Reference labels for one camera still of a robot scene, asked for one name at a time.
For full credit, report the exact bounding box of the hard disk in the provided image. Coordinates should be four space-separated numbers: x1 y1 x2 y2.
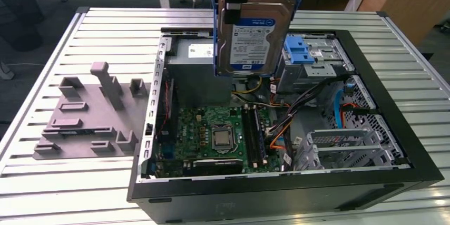
210 0 314 78

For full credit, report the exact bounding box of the metal disk bay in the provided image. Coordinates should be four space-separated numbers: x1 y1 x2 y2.
296 128 412 172

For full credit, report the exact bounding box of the blue drive latch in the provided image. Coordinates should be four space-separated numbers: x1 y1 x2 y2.
284 36 316 65

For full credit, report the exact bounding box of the metal optical drive cage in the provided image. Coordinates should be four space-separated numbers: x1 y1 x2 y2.
274 35 354 94

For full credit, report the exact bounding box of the grey power supply unit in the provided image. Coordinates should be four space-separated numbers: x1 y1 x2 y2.
165 38 236 107

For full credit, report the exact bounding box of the green motherboard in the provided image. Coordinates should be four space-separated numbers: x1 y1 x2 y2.
154 105 285 177

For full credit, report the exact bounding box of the silver CPU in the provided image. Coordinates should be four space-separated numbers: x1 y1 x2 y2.
213 129 233 146

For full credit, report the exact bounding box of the black bin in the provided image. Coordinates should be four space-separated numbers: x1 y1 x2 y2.
0 0 46 52

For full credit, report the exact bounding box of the grey parts rack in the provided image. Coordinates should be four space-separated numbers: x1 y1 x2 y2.
33 61 153 160

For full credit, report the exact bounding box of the black graphics card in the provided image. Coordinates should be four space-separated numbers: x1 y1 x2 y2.
182 158 245 176

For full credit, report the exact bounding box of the grey stand foot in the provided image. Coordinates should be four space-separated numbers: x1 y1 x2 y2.
0 60 17 81

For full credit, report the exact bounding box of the black PC case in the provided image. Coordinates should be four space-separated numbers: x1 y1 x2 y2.
126 27 445 224

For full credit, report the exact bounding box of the yellow wire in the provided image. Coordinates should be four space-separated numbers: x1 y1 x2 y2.
232 76 264 94

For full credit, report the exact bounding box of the black cable bundle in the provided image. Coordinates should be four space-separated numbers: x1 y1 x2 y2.
273 77 338 141

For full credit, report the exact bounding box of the blue wire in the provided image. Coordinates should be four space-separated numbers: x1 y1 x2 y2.
336 82 354 131

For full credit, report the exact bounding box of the orange wire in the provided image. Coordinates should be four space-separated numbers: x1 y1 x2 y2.
270 122 293 151

